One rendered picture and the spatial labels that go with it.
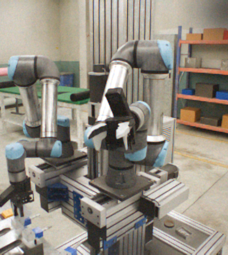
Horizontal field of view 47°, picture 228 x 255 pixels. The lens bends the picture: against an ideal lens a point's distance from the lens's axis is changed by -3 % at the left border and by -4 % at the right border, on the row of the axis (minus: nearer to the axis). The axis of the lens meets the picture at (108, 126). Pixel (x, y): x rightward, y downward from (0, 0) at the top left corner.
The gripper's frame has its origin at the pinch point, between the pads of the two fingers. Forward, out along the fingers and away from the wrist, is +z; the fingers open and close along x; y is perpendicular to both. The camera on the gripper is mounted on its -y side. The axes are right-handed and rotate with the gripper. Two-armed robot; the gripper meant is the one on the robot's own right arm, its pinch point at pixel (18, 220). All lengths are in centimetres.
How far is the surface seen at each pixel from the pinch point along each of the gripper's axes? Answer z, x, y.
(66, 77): 7, 593, 438
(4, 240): 2.8, -5.5, -9.0
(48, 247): 11.4, -12.4, 7.3
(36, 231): 1.0, -11.2, 3.0
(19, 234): 2.4, -6.2, -2.9
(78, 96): -7, 217, 200
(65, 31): -136, 648, 477
